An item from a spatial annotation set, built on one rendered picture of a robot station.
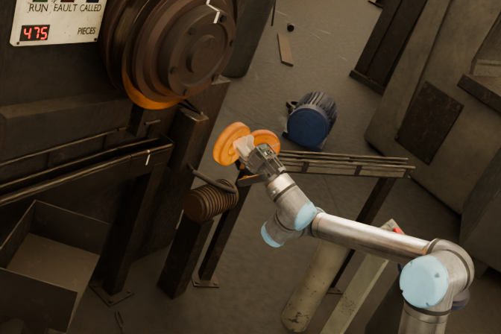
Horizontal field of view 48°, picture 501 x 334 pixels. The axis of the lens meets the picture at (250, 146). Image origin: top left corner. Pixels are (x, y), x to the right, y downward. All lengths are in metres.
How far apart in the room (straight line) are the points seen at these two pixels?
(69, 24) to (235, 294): 1.46
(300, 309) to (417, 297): 1.06
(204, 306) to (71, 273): 1.01
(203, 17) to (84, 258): 0.73
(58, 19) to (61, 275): 0.66
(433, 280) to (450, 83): 2.80
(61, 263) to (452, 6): 3.27
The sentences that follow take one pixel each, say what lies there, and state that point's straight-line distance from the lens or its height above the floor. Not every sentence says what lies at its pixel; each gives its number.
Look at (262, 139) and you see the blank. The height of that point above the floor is 0.75.
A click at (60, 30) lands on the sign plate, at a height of 1.10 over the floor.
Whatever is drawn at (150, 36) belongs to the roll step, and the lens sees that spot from 1.59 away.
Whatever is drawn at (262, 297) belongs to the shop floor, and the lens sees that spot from 2.64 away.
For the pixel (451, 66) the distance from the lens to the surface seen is 4.15.
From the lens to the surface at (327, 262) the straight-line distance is 2.32.
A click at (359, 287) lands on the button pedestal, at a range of 2.35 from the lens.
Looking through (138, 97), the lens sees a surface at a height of 0.94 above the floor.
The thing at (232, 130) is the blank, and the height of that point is 0.89.
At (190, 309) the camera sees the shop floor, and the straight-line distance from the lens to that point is 2.44.
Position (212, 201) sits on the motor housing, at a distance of 2.13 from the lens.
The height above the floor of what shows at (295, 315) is 0.08.
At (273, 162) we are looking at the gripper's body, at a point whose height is 0.86.
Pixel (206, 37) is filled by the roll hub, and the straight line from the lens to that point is 1.66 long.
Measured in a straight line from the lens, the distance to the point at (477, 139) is 4.06.
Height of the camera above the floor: 1.70
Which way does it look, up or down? 27 degrees down
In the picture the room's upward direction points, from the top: 23 degrees clockwise
